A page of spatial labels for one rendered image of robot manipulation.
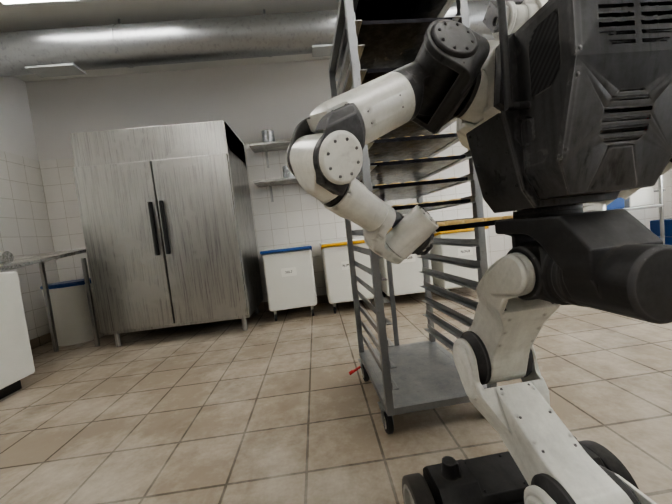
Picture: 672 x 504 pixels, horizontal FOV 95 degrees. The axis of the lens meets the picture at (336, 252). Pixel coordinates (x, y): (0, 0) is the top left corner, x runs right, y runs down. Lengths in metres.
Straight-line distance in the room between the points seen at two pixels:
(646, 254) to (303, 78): 4.06
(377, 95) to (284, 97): 3.74
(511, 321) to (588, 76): 0.50
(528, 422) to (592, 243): 0.47
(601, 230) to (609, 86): 0.21
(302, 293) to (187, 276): 1.13
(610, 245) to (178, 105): 4.34
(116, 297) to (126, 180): 1.10
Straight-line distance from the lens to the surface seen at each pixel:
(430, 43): 0.62
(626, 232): 0.68
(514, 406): 0.94
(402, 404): 1.45
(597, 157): 0.63
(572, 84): 0.59
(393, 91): 0.58
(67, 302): 4.31
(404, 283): 3.44
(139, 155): 3.54
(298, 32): 3.39
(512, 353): 0.94
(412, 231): 0.64
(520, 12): 0.84
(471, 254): 3.68
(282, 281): 3.32
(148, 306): 3.47
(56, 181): 5.01
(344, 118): 0.49
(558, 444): 0.93
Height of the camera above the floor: 0.89
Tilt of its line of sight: 4 degrees down
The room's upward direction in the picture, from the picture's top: 6 degrees counter-clockwise
